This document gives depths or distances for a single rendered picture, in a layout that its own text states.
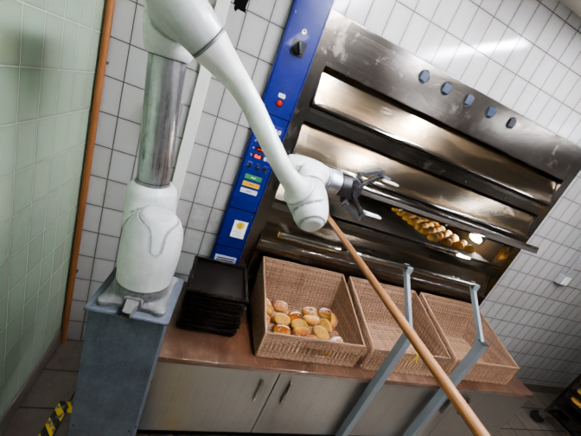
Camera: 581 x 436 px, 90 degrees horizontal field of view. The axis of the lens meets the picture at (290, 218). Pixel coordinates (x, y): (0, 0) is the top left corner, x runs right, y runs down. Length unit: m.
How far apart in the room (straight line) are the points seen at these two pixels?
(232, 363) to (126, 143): 1.11
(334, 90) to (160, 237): 1.09
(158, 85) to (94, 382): 0.91
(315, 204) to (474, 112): 1.34
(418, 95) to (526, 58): 0.61
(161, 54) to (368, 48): 1.00
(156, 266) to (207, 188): 0.76
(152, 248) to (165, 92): 0.43
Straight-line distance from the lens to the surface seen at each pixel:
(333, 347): 1.60
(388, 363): 1.67
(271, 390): 1.65
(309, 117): 1.53
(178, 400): 1.64
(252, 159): 1.49
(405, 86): 1.71
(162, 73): 0.94
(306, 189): 0.81
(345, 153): 1.63
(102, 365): 1.13
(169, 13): 0.79
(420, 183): 1.91
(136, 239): 0.86
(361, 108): 1.61
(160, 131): 0.96
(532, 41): 2.15
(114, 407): 1.26
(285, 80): 1.47
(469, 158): 2.04
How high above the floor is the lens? 1.66
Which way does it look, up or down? 19 degrees down
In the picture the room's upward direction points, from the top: 22 degrees clockwise
